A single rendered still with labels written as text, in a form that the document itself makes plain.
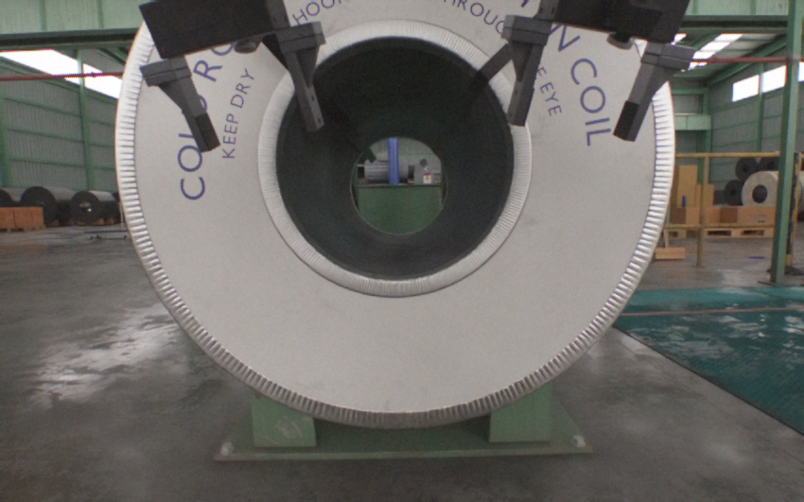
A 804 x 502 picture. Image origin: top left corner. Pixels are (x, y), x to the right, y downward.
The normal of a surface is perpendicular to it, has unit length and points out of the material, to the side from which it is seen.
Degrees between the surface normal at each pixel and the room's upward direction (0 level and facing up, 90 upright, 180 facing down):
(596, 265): 90
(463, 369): 90
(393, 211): 90
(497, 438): 90
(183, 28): 114
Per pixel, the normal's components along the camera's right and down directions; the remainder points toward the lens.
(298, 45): -0.12, 0.51
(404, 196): 0.00, 0.11
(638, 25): 0.03, 0.79
